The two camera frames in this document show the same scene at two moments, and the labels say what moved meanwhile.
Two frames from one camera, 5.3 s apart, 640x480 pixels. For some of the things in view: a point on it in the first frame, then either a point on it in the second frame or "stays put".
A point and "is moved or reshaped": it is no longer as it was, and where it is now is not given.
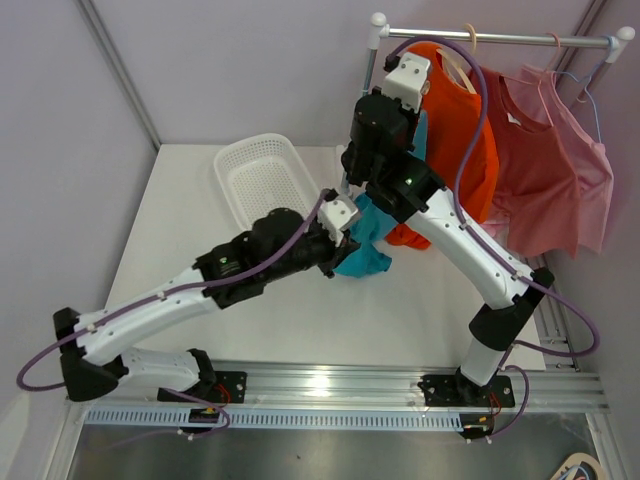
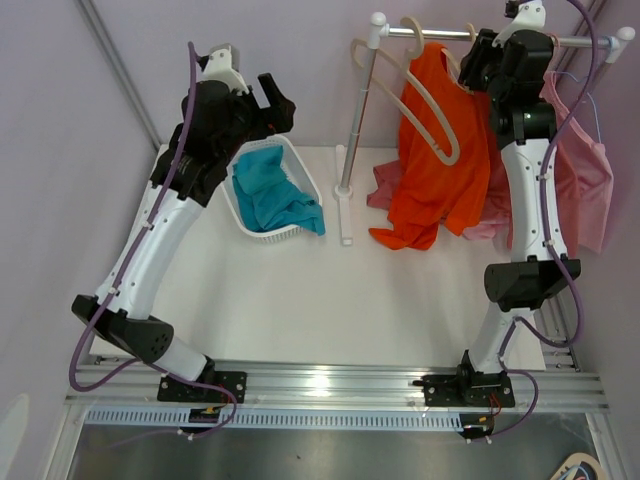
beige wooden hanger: (453, 68) stays put
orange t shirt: (452, 120) stays put
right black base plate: (460, 391) stays put
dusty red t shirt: (537, 185) is moved or reshaped
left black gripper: (335, 254) → (277, 118)
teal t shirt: (367, 245) → (268, 199)
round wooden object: (577, 458) stays put
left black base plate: (227, 387) stays put
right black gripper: (410, 115) → (480, 53)
